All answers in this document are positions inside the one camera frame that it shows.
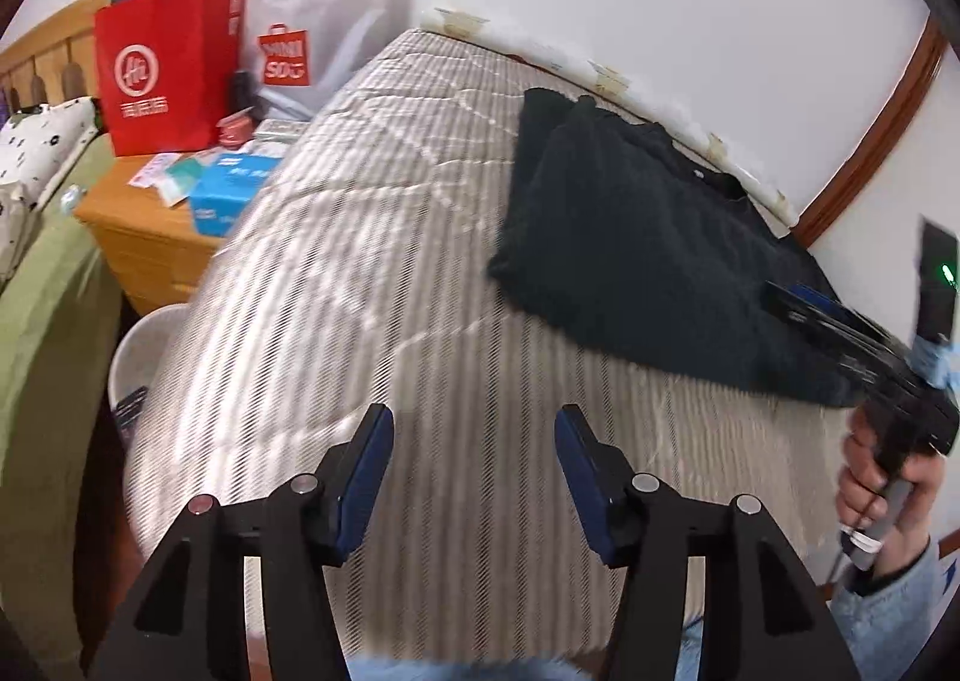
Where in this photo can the black sweatshirt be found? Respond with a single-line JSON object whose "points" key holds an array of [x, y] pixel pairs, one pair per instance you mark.
{"points": [[619, 240]]}

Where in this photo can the light blue sleeve forearm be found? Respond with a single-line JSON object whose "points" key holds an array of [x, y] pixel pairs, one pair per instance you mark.
{"points": [[886, 619]]}

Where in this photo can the blue tissue box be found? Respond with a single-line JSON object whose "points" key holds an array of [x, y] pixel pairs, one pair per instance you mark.
{"points": [[224, 190]]}

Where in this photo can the white round bin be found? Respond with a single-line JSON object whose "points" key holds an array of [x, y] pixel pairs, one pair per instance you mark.
{"points": [[138, 356]]}

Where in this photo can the person's right hand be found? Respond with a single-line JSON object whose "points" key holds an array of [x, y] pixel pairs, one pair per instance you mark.
{"points": [[859, 504]]}

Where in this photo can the wooden headboard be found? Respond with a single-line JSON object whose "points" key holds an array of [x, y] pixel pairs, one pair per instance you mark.
{"points": [[54, 62]]}

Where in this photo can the wooden nightstand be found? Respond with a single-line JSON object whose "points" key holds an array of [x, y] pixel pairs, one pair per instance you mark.
{"points": [[154, 252]]}

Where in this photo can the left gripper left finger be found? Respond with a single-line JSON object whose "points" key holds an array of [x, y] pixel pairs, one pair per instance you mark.
{"points": [[183, 618]]}

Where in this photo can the green bed sheet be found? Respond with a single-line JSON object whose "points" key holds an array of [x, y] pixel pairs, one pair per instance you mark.
{"points": [[60, 314]]}

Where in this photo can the white patterned pillow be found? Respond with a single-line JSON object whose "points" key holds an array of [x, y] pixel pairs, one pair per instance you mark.
{"points": [[39, 148]]}

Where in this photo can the striped beige quilt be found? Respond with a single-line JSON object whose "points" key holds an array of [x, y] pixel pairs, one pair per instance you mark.
{"points": [[358, 275]]}

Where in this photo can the red paper bag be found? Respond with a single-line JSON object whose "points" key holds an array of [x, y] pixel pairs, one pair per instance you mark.
{"points": [[164, 68]]}

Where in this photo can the brown wooden door frame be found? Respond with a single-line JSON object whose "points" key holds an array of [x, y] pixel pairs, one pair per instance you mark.
{"points": [[880, 139]]}

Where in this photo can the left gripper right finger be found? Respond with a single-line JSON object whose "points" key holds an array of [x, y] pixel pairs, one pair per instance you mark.
{"points": [[763, 617]]}

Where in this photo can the white plastic bag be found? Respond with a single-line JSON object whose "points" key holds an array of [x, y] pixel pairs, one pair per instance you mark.
{"points": [[299, 53]]}

